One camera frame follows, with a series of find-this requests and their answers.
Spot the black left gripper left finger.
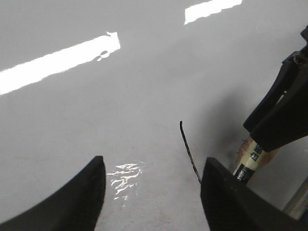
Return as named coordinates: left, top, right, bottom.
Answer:
left=0, top=156, right=106, bottom=231

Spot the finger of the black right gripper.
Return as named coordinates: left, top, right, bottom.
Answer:
left=249, top=47, right=308, bottom=152
left=243, top=51, right=299, bottom=132

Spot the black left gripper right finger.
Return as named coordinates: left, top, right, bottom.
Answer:
left=200, top=157, right=308, bottom=231

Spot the white black whiteboard marker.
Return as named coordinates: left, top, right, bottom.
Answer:
left=233, top=137, right=279, bottom=184

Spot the grey metal whiteboard tray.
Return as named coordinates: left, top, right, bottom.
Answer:
left=283, top=178, right=308, bottom=224

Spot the black drawn number six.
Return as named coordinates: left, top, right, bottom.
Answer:
left=180, top=121, right=202, bottom=184

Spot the white glossy whiteboard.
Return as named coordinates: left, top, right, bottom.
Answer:
left=0, top=0, right=308, bottom=231

